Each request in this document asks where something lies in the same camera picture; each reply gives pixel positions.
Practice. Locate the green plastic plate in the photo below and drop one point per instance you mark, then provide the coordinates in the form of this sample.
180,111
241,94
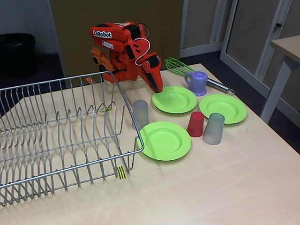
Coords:
222,106
164,141
174,100

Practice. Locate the brown pin board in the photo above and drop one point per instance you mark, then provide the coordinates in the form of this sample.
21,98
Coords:
75,35

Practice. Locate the orange table clamp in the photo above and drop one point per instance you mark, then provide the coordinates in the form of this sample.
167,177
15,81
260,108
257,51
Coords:
103,61

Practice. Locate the wooden base block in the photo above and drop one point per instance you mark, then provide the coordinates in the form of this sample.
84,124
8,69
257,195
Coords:
136,84

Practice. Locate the grey framed cabinet door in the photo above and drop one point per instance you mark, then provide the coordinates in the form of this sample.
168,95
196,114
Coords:
199,23
248,35

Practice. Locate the red robot arm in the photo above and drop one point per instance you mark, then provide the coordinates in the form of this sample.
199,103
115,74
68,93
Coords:
117,42

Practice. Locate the yellow green tape scrap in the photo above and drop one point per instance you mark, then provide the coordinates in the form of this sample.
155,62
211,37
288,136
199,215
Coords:
106,109

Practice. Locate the grey translucent plastic cup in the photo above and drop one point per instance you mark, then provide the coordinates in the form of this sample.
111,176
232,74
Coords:
213,131
140,114

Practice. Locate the yellow black striped tape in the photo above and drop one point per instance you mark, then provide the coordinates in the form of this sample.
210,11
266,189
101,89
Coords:
122,173

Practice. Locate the black waste bin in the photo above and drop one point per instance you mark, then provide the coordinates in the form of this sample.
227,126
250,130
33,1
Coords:
16,54

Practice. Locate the purple plastic mug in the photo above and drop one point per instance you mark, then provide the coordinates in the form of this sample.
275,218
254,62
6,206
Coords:
198,84

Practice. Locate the beige side table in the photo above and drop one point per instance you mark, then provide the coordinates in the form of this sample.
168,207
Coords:
288,44

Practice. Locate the red plastic cup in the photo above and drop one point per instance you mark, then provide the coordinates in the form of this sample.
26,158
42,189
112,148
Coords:
195,124

